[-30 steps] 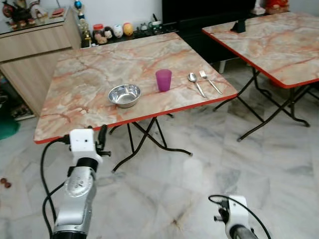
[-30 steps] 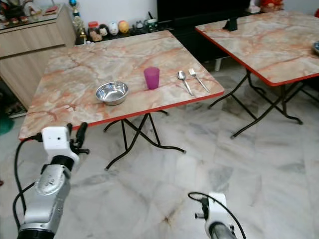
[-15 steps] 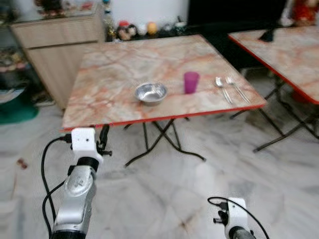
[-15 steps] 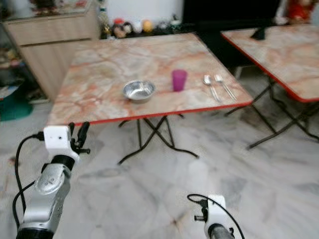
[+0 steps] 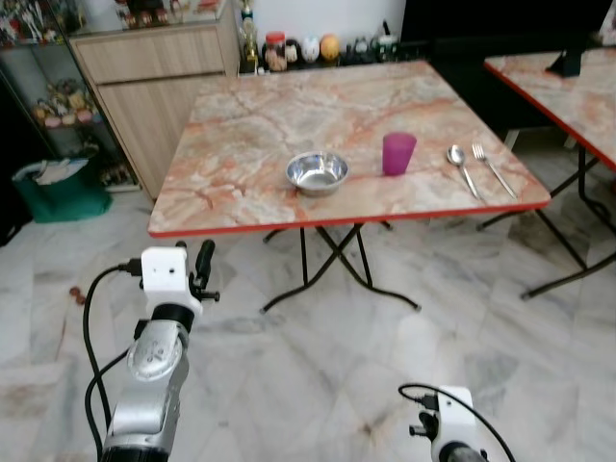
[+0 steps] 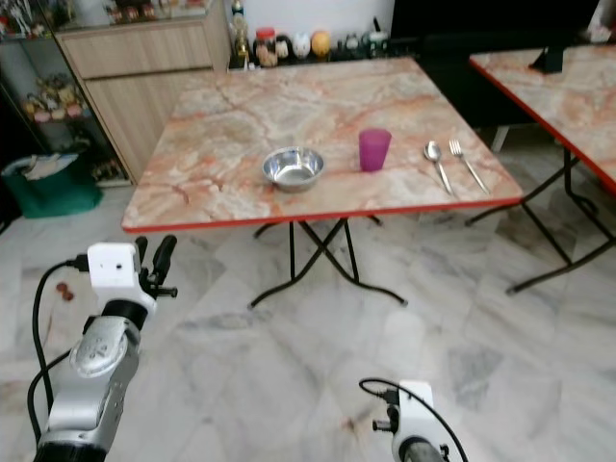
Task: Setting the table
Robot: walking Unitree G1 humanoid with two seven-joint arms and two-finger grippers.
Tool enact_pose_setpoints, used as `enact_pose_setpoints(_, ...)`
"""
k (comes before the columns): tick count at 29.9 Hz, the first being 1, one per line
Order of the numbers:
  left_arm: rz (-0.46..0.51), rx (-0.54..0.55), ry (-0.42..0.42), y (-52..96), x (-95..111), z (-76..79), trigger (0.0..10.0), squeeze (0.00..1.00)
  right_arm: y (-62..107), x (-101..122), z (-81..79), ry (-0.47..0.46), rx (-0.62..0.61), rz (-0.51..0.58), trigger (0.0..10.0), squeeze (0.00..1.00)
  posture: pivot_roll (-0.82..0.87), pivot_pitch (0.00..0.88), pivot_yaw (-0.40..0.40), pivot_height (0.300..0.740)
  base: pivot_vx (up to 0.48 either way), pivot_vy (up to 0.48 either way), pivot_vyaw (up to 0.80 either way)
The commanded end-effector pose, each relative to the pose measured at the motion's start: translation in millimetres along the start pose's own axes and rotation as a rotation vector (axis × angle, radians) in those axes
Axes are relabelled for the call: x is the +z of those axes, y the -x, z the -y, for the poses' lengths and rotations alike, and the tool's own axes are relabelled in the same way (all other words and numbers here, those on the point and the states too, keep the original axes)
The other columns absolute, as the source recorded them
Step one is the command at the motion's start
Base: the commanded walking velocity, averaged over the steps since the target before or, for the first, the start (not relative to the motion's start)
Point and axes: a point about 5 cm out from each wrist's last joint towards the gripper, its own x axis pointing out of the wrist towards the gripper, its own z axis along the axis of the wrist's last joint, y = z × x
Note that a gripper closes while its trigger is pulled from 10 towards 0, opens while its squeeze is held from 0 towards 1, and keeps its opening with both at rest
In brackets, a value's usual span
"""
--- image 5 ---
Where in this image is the green teapot ornament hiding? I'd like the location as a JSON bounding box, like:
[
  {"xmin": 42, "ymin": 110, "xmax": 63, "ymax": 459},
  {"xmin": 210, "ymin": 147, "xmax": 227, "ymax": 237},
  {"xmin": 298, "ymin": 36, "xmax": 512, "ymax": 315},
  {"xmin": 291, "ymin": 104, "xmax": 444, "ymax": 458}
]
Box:
[{"xmin": 374, "ymin": 31, "xmax": 401, "ymax": 62}]

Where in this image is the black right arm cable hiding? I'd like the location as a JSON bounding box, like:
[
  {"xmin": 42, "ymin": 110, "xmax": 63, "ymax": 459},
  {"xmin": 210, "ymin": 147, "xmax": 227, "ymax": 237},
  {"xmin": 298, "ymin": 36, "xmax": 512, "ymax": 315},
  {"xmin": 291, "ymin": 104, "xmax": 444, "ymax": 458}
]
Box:
[{"xmin": 398, "ymin": 383, "xmax": 517, "ymax": 462}]

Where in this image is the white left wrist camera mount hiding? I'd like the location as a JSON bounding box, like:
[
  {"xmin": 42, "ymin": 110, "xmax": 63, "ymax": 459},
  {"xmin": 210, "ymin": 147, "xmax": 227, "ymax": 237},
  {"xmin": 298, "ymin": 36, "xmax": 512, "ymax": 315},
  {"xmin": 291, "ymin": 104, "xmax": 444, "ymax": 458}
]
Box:
[{"xmin": 141, "ymin": 247, "xmax": 204, "ymax": 320}]

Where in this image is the silver metal fork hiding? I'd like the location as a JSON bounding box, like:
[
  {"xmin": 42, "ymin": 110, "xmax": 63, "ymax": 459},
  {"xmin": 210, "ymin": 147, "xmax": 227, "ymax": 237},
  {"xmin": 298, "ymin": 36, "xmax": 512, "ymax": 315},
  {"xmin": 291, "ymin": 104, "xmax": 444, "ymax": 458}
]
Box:
[{"xmin": 472, "ymin": 143, "xmax": 519, "ymax": 200}]

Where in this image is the black tv cabinet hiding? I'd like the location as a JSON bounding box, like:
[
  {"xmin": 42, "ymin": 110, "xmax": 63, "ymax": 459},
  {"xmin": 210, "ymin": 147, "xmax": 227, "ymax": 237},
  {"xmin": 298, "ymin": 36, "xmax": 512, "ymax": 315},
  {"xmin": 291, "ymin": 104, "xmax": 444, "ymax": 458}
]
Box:
[{"xmin": 400, "ymin": 0, "xmax": 616, "ymax": 136}]

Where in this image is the tall glass bottle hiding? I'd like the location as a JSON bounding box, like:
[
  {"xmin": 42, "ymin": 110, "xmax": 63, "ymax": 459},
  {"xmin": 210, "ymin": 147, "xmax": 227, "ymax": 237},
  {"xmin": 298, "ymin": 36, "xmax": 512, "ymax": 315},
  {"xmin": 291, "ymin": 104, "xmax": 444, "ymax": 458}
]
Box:
[{"xmin": 241, "ymin": 4, "xmax": 262, "ymax": 74}]

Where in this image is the light wooden cabinet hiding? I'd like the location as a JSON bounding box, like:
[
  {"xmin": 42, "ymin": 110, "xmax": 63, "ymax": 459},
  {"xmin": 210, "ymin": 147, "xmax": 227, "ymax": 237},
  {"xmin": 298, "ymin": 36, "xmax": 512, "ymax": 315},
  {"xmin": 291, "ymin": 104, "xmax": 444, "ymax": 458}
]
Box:
[{"xmin": 69, "ymin": 10, "xmax": 242, "ymax": 199}]

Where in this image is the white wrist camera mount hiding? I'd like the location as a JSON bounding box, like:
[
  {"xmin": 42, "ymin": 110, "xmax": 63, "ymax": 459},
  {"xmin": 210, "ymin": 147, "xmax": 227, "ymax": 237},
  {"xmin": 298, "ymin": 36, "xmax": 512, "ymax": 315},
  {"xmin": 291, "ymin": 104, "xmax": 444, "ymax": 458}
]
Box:
[
  {"xmin": 433, "ymin": 387, "xmax": 479, "ymax": 454},
  {"xmin": 141, "ymin": 247, "xmax": 204, "ymax": 320}
]

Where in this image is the purple plastic cup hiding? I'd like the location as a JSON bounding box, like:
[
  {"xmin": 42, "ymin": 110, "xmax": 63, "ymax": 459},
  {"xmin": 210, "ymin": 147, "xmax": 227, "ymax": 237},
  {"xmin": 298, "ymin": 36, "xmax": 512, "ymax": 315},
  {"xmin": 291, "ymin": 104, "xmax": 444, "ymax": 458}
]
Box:
[{"xmin": 382, "ymin": 133, "xmax": 418, "ymax": 176}]

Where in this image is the glass display shelf with figurines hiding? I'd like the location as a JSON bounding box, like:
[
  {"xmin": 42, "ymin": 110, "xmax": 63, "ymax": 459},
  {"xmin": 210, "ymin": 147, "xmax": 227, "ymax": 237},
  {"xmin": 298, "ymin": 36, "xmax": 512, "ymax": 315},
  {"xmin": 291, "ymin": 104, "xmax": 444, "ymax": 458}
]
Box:
[{"xmin": 0, "ymin": 0, "xmax": 138, "ymax": 190}]

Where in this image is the red lidded glass jar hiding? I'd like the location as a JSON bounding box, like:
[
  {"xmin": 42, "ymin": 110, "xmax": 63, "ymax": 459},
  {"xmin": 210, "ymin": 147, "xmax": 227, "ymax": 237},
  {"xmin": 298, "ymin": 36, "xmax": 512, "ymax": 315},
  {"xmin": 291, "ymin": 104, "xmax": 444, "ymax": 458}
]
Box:
[{"xmin": 263, "ymin": 32, "xmax": 290, "ymax": 73}]

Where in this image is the stainless steel bowl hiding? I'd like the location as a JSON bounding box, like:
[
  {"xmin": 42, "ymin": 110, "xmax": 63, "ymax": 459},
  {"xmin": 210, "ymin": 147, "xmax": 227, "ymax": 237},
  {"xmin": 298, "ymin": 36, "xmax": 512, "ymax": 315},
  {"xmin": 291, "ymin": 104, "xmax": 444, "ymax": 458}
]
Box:
[{"xmin": 286, "ymin": 152, "xmax": 349, "ymax": 197}]

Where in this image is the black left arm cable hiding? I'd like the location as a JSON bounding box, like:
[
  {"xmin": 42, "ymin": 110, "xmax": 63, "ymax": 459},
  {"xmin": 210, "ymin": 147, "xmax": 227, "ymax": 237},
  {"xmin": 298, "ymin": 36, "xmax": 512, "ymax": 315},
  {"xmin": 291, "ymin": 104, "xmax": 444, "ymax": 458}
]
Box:
[{"xmin": 82, "ymin": 258, "xmax": 145, "ymax": 455}]

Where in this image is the green bag with white contents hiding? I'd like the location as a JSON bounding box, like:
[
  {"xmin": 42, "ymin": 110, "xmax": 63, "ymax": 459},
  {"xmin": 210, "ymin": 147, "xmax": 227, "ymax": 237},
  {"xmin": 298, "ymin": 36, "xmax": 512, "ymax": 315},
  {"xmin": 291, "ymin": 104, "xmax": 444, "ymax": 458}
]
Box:
[{"xmin": 13, "ymin": 158, "xmax": 114, "ymax": 224}]

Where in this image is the orange egg shaped ornament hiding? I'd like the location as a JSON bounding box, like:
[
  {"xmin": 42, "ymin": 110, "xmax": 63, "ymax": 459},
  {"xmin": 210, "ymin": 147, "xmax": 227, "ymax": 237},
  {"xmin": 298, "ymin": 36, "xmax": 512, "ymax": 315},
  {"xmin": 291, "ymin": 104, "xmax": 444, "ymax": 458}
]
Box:
[{"xmin": 320, "ymin": 34, "xmax": 341, "ymax": 64}]

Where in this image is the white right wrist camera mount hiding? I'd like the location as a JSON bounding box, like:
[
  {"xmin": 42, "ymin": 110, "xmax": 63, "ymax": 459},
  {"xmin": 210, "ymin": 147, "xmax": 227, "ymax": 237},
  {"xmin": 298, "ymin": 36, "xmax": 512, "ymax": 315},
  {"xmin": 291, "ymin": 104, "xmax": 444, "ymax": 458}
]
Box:
[{"xmin": 433, "ymin": 387, "xmax": 479, "ymax": 454}]

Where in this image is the clear display case with figurines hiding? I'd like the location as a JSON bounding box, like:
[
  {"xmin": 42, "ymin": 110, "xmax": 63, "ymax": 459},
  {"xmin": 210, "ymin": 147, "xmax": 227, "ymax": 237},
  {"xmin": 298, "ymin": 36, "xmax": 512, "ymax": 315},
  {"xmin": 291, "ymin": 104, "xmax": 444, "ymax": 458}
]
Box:
[{"xmin": 72, "ymin": 0, "xmax": 228, "ymax": 37}]

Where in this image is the marble top folding table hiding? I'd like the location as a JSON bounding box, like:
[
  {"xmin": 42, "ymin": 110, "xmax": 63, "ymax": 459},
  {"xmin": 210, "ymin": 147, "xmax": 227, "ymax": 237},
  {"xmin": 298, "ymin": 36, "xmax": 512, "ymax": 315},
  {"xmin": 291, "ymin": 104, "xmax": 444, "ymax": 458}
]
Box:
[
  {"xmin": 147, "ymin": 60, "xmax": 552, "ymax": 314},
  {"xmin": 484, "ymin": 48, "xmax": 616, "ymax": 300}
]

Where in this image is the black stand object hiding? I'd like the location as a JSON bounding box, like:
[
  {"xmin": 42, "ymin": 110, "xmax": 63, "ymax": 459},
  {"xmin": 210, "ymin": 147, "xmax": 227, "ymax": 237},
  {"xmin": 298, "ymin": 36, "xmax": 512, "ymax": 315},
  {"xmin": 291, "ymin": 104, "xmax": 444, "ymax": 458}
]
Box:
[{"xmin": 546, "ymin": 48, "xmax": 585, "ymax": 78}]

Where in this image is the silver metal spoon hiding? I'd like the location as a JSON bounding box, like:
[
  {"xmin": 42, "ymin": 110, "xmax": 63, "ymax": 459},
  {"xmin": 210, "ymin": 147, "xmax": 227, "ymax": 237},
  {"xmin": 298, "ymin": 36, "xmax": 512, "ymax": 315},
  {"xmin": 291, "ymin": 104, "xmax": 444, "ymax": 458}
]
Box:
[{"xmin": 447, "ymin": 144, "xmax": 480, "ymax": 200}]

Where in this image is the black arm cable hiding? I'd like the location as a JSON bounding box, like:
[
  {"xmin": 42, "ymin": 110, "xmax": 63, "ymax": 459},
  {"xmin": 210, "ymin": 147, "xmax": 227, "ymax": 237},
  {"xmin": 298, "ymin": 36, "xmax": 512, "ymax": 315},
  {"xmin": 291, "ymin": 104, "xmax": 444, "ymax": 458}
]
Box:
[
  {"xmin": 82, "ymin": 258, "xmax": 145, "ymax": 455},
  {"xmin": 398, "ymin": 383, "xmax": 517, "ymax": 462}
]

